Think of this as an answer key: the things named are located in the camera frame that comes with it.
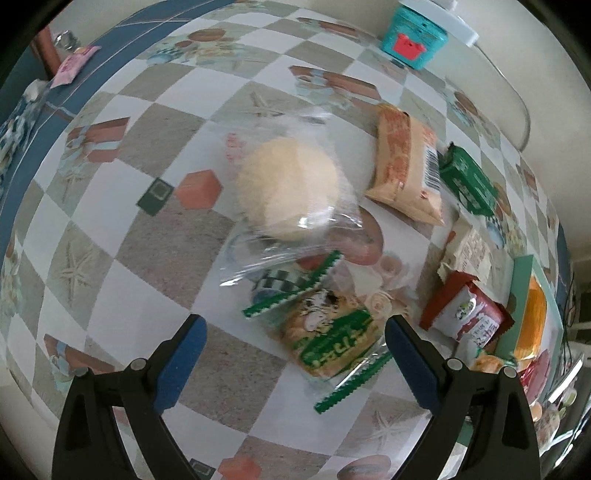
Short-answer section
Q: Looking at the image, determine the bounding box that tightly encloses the green white cracker packet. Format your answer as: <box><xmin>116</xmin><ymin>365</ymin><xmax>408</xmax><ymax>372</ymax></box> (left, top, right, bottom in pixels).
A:
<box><xmin>242</xmin><ymin>251</ymin><xmax>394</xmax><ymax>414</ymax></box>

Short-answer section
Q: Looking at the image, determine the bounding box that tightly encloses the orange biscuit packet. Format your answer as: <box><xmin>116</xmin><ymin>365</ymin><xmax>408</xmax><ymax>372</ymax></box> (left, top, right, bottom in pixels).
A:
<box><xmin>366</xmin><ymin>104</ymin><xmax>445</xmax><ymax>226</ymax></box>

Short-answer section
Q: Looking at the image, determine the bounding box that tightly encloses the mint green tray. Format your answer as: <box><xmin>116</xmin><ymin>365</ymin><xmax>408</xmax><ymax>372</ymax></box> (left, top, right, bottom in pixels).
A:
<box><xmin>495</xmin><ymin>255</ymin><xmax>564</xmax><ymax>404</ymax></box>

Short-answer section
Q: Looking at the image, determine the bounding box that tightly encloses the pink candy packet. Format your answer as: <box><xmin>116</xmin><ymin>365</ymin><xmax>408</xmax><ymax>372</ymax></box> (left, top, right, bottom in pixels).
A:
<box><xmin>50</xmin><ymin>46</ymin><xmax>102</xmax><ymax>89</ymax></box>

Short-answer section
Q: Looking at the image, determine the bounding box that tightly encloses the checkered patterned tablecloth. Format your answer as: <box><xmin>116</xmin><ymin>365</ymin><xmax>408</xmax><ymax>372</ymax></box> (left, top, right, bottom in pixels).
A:
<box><xmin>1</xmin><ymin>1</ymin><xmax>568</xmax><ymax>479</ymax></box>

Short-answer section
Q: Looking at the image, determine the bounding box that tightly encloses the dark green snack packet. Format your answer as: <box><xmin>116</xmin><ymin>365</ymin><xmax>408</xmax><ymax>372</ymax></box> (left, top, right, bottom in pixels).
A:
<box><xmin>439</xmin><ymin>142</ymin><xmax>498</xmax><ymax>217</ymax></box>

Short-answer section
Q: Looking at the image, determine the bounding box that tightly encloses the red snack packet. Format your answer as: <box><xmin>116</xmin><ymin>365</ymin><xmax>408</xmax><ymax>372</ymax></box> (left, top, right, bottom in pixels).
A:
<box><xmin>520</xmin><ymin>350</ymin><xmax>551</xmax><ymax>404</ymax></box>

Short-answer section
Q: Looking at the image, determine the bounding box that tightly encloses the teal box red label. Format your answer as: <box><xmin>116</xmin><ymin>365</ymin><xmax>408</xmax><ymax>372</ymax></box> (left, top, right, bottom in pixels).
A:
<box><xmin>381</xmin><ymin>5</ymin><xmax>449</xmax><ymax>70</ymax></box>

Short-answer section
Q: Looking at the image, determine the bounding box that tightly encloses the white power cable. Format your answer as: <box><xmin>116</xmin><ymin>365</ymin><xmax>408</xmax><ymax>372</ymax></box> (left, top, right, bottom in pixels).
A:
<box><xmin>475</xmin><ymin>43</ymin><xmax>531</xmax><ymax>152</ymax></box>

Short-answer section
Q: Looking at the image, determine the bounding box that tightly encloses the beige white snack packet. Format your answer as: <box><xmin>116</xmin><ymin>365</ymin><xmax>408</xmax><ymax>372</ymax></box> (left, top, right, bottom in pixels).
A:
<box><xmin>438</xmin><ymin>216</ymin><xmax>493</xmax><ymax>283</ymax></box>

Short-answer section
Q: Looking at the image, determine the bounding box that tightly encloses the white power strip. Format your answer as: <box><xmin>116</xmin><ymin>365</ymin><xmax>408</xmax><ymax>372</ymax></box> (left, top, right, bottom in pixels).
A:
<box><xmin>399</xmin><ymin>0</ymin><xmax>480</xmax><ymax>47</ymax></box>

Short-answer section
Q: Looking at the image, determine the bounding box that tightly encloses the blue white crumpled wrapper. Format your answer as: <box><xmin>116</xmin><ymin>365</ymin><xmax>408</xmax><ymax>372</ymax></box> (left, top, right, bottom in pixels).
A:
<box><xmin>1</xmin><ymin>79</ymin><xmax>49</xmax><ymax>190</ymax></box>

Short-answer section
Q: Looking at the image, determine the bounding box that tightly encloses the maroon white snack packet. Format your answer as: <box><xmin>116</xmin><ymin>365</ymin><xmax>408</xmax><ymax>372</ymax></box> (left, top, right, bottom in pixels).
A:
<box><xmin>419</xmin><ymin>271</ymin><xmax>515</xmax><ymax>348</ymax></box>

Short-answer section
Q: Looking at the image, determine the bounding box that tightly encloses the clear round bun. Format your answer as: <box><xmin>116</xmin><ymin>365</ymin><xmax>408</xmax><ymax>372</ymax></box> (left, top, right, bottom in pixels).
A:
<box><xmin>216</xmin><ymin>107</ymin><xmax>363</xmax><ymax>287</ymax></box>

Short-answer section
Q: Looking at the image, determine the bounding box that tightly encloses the yellow orange snack packet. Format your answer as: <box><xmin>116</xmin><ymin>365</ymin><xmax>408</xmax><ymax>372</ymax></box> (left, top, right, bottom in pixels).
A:
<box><xmin>513</xmin><ymin>276</ymin><xmax>547</xmax><ymax>362</ymax></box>

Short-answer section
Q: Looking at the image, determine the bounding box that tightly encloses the small silver candy wrapper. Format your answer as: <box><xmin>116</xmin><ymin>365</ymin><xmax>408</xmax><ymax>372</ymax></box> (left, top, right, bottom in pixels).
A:
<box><xmin>54</xmin><ymin>30</ymin><xmax>81</xmax><ymax>51</ymax></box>

